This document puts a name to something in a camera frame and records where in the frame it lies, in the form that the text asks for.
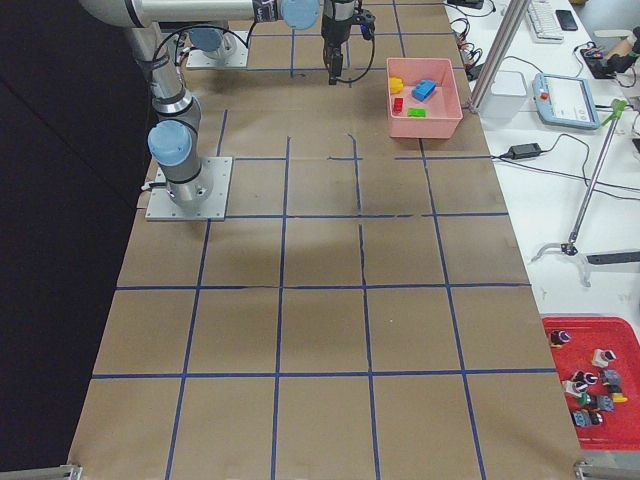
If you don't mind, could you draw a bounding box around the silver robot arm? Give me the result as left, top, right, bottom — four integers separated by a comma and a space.
177, 28, 239, 63
81, 1, 375, 217

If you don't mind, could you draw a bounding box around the black power adapter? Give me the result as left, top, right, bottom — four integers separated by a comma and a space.
506, 143, 543, 160

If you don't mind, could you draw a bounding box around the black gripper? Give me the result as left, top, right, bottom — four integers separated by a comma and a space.
321, 0, 375, 85

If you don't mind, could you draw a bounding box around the white plastic container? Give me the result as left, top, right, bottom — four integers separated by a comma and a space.
480, 70, 527, 120

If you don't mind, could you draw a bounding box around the teach pendant tablet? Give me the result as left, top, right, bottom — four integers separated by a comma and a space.
532, 73, 600, 130

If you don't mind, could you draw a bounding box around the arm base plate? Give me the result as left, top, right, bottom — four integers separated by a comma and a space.
186, 28, 249, 70
145, 157, 233, 221

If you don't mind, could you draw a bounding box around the yellow toy block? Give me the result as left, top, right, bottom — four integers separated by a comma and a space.
389, 76, 404, 95

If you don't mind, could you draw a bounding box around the metal grabber stick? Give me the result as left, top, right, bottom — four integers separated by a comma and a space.
531, 99, 628, 288

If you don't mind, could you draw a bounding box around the black smartphone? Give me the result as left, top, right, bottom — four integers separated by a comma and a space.
555, 9, 578, 31

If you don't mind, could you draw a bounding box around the green toy block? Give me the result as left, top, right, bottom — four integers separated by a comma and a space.
407, 107, 426, 118

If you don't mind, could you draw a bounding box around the blue toy block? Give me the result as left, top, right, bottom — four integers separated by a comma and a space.
411, 79, 437, 101

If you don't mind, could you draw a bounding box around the white keyboard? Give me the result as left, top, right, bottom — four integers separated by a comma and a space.
525, 0, 564, 44

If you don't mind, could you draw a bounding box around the pink plastic box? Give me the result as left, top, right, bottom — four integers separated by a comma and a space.
386, 57, 463, 139

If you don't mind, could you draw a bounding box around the aluminium profile post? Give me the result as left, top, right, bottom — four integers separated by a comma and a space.
467, 0, 530, 113

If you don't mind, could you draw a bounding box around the red parts tray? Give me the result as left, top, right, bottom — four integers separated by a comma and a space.
543, 316, 639, 451

